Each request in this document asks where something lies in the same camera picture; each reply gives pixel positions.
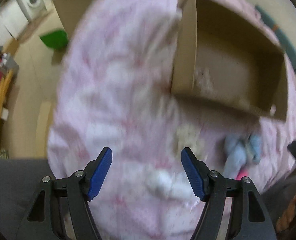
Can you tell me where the open brown cardboard box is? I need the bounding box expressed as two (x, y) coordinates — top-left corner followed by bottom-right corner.
(171, 0), (288, 121)

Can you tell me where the teal pillow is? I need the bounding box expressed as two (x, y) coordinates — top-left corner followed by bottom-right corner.
(255, 5), (296, 74)

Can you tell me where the green dustpan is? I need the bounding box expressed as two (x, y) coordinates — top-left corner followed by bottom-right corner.
(39, 29), (68, 50)

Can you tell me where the light blue fluffy scrunchie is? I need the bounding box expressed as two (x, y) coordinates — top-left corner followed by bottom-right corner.
(223, 134), (262, 179)

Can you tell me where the pink patterned bed quilt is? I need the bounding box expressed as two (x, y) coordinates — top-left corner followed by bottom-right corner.
(47, 0), (296, 239)

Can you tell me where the white kitchen cabinet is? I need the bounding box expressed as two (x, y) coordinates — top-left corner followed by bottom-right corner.
(0, 9), (29, 42)

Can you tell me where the white fluffy scrunchie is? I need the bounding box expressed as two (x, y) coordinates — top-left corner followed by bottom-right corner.
(146, 170), (194, 201)

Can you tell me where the white washing machine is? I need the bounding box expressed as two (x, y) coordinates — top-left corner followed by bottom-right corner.
(16, 0), (46, 22)

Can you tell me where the pink rubber duck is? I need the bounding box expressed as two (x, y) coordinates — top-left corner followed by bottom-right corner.
(236, 168), (248, 180)

